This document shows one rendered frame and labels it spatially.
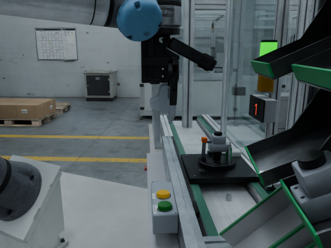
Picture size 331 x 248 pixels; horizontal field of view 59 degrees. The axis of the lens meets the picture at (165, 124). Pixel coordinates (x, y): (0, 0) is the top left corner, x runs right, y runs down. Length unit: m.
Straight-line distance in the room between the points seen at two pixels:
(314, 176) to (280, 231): 0.26
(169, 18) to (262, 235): 0.47
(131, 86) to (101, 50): 1.33
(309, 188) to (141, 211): 0.74
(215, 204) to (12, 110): 5.44
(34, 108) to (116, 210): 4.99
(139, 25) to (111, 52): 8.43
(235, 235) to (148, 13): 0.46
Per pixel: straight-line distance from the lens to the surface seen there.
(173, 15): 0.65
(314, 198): 0.38
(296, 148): 0.55
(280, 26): 0.99
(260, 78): 0.98
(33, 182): 0.82
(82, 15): 0.49
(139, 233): 0.94
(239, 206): 0.98
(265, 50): 0.97
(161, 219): 0.83
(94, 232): 0.96
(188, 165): 1.12
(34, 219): 0.81
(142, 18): 0.49
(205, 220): 0.83
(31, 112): 5.98
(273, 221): 0.64
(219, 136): 1.08
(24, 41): 9.82
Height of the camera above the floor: 1.39
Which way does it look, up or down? 14 degrees down
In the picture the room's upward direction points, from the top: straight up
